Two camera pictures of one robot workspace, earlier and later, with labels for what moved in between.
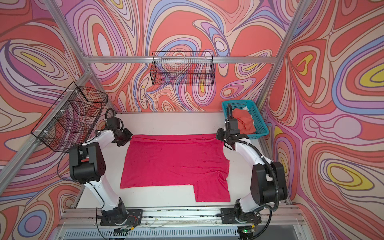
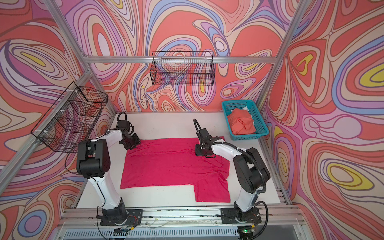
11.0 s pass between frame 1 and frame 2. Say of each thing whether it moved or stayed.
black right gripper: moved
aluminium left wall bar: stayed
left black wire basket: stayed
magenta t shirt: stayed
